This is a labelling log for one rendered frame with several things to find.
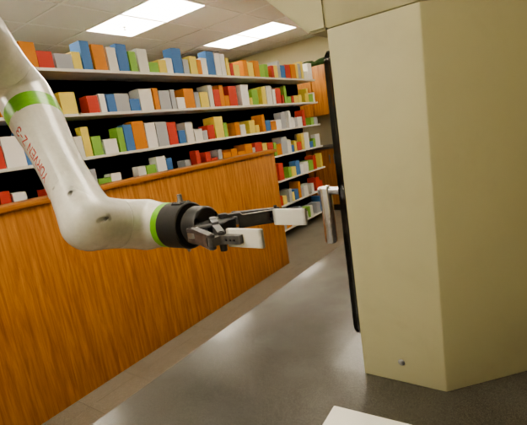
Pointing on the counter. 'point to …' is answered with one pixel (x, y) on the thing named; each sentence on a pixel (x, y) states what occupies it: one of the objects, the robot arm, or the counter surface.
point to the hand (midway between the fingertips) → (281, 226)
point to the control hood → (304, 14)
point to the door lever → (328, 212)
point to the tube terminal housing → (444, 183)
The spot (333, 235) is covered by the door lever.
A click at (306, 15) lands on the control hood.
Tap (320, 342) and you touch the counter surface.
